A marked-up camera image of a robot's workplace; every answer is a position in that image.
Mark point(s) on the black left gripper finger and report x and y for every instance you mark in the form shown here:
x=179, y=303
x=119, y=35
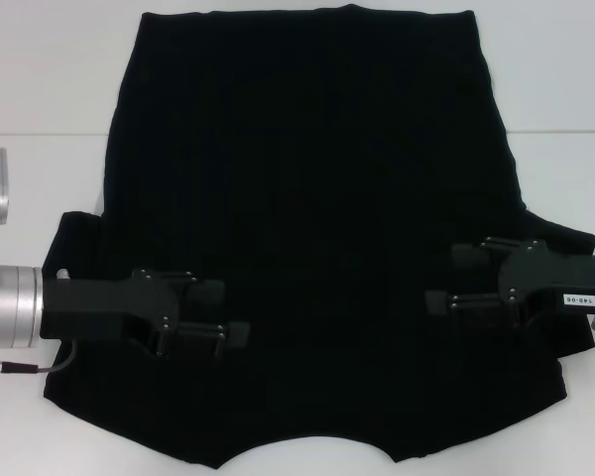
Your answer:
x=208, y=291
x=238, y=333

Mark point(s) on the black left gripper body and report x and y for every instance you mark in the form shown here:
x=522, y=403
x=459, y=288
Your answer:
x=94, y=307

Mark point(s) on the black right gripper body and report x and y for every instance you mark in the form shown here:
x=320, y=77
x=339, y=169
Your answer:
x=575, y=282

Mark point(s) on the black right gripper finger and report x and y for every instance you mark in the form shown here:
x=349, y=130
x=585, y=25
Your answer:
x=437, y=302
x=468, y=257

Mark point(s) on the black shirt with white print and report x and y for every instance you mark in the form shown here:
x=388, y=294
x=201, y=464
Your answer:
x=297, y=149

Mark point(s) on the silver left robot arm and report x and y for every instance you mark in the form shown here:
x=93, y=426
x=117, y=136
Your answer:
x=10, y=307

